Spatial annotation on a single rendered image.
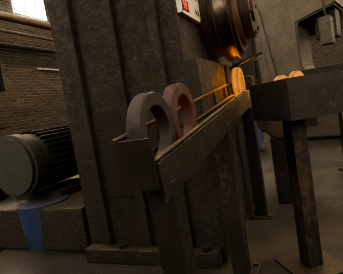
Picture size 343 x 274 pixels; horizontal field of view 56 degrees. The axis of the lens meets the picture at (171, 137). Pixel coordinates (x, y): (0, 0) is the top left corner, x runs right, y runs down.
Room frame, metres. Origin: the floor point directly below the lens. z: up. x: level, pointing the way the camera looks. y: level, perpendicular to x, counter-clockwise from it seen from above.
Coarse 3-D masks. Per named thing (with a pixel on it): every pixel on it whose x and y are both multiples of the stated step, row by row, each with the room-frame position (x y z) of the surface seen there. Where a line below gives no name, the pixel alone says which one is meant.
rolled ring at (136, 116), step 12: (144, 96) 0.68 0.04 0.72; (156, 96) 0.73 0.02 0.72; (132, 108) 0.66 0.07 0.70; (144, 108) 0.67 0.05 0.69; (156, 108) 0.75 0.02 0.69; (168, 108) 0.78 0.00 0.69; (132, 120) 0.65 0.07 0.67; (144, 120) 0.66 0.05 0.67; (156, 120) 0.78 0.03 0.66; (168, 120) 0.77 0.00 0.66; (132, 132) 0.64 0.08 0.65; (144, 132) 0.65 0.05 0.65; (168, 132) 0.77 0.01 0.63; (168, 144) 0.76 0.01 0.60
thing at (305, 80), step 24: (336, 72) 1.05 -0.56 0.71; (264, 96) 1.16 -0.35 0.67; (288, 96) 1.01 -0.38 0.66; (312, 96) 1.03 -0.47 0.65; (336, 96) 1.05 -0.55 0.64; (264, 120) 1.18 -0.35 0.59; (288, 120) 1.03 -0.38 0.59; (288, 144) 1.18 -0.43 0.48; (288, 168) 1.20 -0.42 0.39; (312, 192) 1.16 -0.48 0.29; (312, 216) 1.15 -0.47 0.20; (312, 240) 1.15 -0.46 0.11; (288, 264) 1.20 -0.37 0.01; (312, 264) 1.15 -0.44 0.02; (336, 264) 1.15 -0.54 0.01
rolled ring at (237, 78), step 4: (232, 68) 1.70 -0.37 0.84; (236, 68) 1.68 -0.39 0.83; (240, 68) 1.73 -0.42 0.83; (232, 72) 1.66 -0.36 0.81; (236, 72) 1.65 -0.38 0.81; (240, 72) 1.72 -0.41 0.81; (232, 76) 1.65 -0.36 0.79; (236, 76) 1.64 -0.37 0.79; (240, 76) 1.75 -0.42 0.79; (232, 80) 1.64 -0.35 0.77; (236, 80) 1.63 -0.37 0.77; (240, 80) 1.77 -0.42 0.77; (232, 84) 1.64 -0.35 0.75; (236, 84) 1.63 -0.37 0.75; (240, 84) 1.77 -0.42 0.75; (244, 84) 1.78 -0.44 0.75; (232, 88) 1.65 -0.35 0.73; (236, 88) 1.64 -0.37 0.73; (240, 88) 1.77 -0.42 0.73; (244, 88) 1.77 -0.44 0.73; (236, 92) 1.65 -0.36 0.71
